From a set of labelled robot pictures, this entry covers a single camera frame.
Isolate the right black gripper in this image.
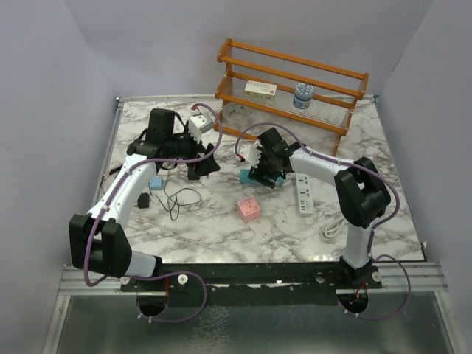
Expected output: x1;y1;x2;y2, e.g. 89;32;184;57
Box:
248;145;281;188

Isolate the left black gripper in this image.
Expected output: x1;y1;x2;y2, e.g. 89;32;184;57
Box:
165;124;220;175

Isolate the black power adapter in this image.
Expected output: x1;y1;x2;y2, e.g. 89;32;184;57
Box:
187;167;200;181

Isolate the teal power strip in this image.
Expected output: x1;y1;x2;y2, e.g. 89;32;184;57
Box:
239;169;285;188

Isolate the pink cube socket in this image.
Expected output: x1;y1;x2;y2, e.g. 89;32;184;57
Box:
237;196;261;223

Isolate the light blue charger plug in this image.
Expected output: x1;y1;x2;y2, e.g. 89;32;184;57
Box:
148;176;164;191

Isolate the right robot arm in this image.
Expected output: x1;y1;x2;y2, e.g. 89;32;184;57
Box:
237;128;391;288

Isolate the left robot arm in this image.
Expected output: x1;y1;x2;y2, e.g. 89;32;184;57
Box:
69;103;220;291

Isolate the white power strip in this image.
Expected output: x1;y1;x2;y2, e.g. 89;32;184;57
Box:
295;173;314;217

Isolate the clear tape roll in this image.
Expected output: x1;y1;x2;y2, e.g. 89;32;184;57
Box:
222;103;246;120

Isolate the orange wooden shelf rack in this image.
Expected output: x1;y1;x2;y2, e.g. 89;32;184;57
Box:
215;38;369;156

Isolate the white cardboard box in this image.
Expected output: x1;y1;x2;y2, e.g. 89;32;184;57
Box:
244;80;277;101

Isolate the blue lidded jar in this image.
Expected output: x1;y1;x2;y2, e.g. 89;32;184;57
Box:
293;83;314;109

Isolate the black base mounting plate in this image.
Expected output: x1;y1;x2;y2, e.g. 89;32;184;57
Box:
121;262;382;307

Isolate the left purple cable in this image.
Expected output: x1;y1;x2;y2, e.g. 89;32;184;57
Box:
83;102;223;325

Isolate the purple cable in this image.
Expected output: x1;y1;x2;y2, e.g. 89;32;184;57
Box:
235;123;411;320
83;102;223;325

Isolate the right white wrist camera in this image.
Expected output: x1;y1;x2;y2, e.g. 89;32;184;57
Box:
238;143;262;167

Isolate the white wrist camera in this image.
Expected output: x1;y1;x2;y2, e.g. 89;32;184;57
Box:
238;143;262;167
188;114;214;143

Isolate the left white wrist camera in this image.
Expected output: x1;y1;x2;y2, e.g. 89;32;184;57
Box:
188;114;214;143

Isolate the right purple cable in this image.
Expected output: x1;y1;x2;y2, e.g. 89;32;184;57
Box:
235;123;411;320

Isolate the black thin cable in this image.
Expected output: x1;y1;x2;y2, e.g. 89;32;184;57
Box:
150;169;204;221

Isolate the white power strip cord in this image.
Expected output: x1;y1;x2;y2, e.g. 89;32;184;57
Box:
320;219;347;243

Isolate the aluminium rail frame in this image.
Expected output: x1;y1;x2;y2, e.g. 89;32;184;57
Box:
58;265;125;296

